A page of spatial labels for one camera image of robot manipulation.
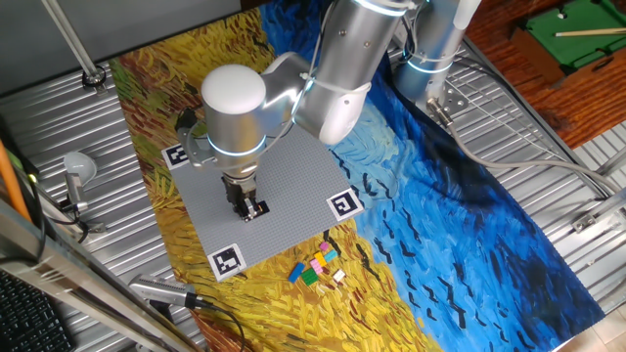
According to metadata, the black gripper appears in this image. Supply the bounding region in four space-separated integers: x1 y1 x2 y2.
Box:
220 173 260 224

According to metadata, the grey Lego baseplate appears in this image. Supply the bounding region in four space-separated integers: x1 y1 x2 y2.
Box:
160 99 366 284

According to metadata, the black white ArUco marker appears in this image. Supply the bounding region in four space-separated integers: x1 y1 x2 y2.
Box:
325 188 366 223
160 143 191 171
205 242 248 284

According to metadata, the black device cable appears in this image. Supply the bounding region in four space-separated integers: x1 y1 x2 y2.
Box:
193 297 246 352

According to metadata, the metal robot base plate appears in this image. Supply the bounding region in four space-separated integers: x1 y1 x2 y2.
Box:
424 80 470 123

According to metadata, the orange tube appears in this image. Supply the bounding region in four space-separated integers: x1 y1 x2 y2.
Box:
0 139 33 224

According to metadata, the black keyboard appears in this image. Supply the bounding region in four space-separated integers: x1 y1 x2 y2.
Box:
0 271 74 352

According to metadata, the metal pole with round base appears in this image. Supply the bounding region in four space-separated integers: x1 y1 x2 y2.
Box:
39 0 108 94

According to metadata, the green toy pool table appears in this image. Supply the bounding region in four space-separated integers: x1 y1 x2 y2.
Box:
511 0 626 84

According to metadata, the silver ribbed camera device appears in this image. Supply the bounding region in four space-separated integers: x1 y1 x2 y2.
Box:
127 273 204 310

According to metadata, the aluminium profile rail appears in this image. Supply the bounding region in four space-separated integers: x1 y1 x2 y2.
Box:
570 188 626 235
594 146 626 178

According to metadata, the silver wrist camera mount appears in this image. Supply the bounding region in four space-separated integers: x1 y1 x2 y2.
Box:
174 107 216 170

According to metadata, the aluminium frame bar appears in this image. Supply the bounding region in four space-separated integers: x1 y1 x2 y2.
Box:
0 198 206 352

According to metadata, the wooden cue stick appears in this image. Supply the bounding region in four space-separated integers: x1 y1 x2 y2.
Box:
555 27 626 38

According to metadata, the thick grey robot cable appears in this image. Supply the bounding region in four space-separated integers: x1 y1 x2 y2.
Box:
425 97 626 197

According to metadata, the white dome lamp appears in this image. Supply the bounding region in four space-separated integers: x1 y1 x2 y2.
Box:
62 151 99 216

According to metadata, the painted blue yellow cloth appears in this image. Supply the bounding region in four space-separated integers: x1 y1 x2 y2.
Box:
108 0 607 352

